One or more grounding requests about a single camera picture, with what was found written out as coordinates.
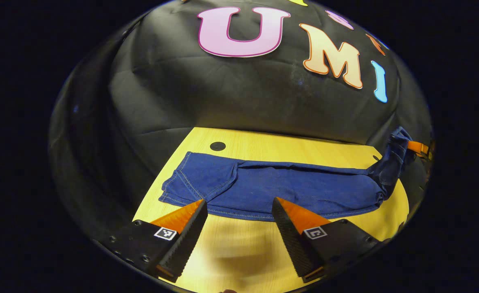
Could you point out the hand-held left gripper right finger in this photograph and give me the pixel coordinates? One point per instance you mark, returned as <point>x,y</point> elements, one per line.
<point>290,240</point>

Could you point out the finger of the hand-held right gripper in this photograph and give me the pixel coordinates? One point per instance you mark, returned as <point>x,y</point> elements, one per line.
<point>416,147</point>

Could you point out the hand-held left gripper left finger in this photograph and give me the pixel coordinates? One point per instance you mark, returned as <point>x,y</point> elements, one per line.
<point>188,240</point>

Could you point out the blue denim jeans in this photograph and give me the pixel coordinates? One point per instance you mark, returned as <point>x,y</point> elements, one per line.
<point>304,187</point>

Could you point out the black backdrop cloth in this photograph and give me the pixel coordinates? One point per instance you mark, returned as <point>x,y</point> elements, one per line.
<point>223,93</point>

